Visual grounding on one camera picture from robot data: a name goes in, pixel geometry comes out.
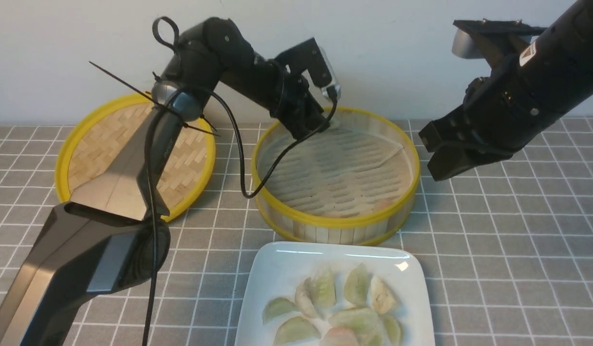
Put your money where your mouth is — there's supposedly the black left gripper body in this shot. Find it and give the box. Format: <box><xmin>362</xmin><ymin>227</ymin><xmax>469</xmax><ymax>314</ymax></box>
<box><xmin>270</xmin><ymin>78</ymin><xmax>330</xmax><ymax>140</ymax></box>

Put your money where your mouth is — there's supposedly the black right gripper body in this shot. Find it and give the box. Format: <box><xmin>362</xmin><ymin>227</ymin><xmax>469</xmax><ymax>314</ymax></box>
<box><xmin>419</xmin><ymin>68</ymin><xmax>542</xmax><ymax>181</ymax></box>

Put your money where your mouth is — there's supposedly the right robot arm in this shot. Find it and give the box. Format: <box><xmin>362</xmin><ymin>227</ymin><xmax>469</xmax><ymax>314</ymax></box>
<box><xmin>419</xmin><ymin>0</ymin><xmax>593</xmax><ymax>181</ymax></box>

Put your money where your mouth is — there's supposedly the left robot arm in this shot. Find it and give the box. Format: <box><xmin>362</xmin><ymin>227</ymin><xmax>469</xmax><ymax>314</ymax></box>
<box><xmin>0</xmin><ymin>17</ymin><xmax>338</xmax><ymax>346</ymax></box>

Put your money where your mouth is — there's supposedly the white square plate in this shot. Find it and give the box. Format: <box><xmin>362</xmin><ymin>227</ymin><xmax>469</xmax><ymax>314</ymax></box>
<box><xmin>234</xmin><ymin>242</ymin><xmax>436</xmax><ymax>346</ymax></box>

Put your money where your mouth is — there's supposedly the green dumpling plate top middle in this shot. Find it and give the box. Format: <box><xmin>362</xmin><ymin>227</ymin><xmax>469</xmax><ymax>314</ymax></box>
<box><xmin>294</xmin><ymin>267</ymin><xmax>337</xmax><ymax>319</ymax></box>

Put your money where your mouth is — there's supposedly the green dumpling plate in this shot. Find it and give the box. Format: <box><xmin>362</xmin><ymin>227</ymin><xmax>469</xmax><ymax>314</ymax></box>
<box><xmin>344</xmin><ymin>263</ymin><xmax>370</xmax><ymax>307</ymax></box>
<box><xmin>379</xmin><ymin>314</ymin><xmax>404</xmax><ymax>346</ymax></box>
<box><xmin>273</xmin><ymin>317</ymin><xmax>321</xmax><ymax>346</ymax></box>
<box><xmin>294</xmin><ymin>267</ymin><xmax>337</xmax><ymax>319</ymax></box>
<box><xmin>328</xmin><ymin>308</ymin><xmax>386</xmax><ymax>346</ymax></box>
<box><xmin>262</xmin><ymin>297</ymin><xmax>298</xmax><ymax>325</ymax></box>

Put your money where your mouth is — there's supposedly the green dumpling plate top right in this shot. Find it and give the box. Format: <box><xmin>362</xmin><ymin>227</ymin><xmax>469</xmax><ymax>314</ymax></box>
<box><xmin>344</xmin><ymin>263</ymin><xmax>370</xmax><ymax>307</ymax></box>

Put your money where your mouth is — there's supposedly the cream dumpling on plate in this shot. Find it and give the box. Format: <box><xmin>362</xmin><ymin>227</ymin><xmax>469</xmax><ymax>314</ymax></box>
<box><xmin>369</xmin><ymin>274</ymin><xmax>398</xmax><ymax>315</ymax></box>

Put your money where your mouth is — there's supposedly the green dumpling plate lower left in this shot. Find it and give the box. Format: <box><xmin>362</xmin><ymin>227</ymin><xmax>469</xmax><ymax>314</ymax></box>
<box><xmin>273</xmin><ymin>317</ymin><xmax>321</xmax><ymax>346</ymax></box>

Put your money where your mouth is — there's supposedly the green dumpling plate centre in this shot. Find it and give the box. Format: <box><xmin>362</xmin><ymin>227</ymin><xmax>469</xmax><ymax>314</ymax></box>
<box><xmin>328</xmin><ymin>308</ymin><xmax>386</xmax><ymax>346</ymax></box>

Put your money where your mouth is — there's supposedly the pink dumpling plate bottom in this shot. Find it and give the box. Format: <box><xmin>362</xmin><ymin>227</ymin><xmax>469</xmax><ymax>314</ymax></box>
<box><xmin>319</xmin><ymin>327</ymin><xmax>359</xmax><ymax>346</ymax></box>

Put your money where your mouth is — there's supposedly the white mesh steamer liner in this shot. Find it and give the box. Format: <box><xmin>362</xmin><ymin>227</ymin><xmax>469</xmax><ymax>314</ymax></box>
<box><xmin>265</xmin><ymin>125</ymin><xmax>414</xmax><ymax>218</ymax></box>

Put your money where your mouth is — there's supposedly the yellow rimmed bamboo steamer basket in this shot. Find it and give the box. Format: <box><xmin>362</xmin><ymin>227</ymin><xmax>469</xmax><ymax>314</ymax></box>
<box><xmin>254</xmin><ymin>107</ymin><xmax>421</xmax><ymax>246</ymax></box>

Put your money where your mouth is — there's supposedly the yellow rimmed woven steamer lid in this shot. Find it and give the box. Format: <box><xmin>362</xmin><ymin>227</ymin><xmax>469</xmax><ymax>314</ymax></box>
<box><xmin>54</xmin><ymin>94</ymin><xmax>217</xmax><ymax>222</ymax></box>

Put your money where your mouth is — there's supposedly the grey checked tablecloth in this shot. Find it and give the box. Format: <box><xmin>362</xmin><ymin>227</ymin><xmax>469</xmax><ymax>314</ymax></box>
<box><xmin>0</xmin><ymin>118</ymin><xmax>593</xmax><ymax>346</ymax></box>

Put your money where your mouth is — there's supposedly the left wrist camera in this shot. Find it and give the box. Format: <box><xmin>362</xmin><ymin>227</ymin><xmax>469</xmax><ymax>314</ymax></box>
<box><xmin>275</xmin><ymin>37</ymin><xmax>341</xmax><ymax>101</ymax></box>

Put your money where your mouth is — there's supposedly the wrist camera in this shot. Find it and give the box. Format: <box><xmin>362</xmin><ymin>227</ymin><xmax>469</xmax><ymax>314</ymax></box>
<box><xmin>275</xmin><ymin>37</ymin><xmax>341</xmax><ymax>101</ymax></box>
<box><xmin>452</xmin><ymin>18</ymin><xmax>546</xmax><ymax>69</ymax></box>

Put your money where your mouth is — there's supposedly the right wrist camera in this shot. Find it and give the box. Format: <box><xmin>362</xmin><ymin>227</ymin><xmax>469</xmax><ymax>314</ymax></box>
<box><xmin>452</xmin><ymin>18</ymin><xmax>546</xmax><ymax>69</ymax></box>

